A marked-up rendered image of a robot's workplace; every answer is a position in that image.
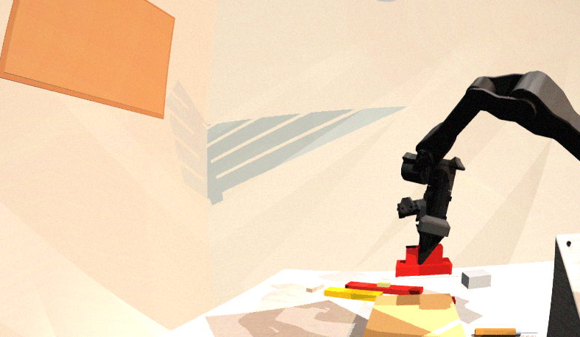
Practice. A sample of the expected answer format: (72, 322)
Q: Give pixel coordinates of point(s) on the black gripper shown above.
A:
(433, 227)

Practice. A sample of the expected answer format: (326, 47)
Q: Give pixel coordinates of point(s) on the yellow rectangular bar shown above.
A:
(352, 294)

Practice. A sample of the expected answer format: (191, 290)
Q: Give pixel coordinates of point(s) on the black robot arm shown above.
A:
(534, 101)

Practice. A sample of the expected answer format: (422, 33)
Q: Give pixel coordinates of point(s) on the orange rectangular panel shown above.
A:
(422, 315)

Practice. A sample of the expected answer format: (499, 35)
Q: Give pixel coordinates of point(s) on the orange-handled awl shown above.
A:
(499, 332)

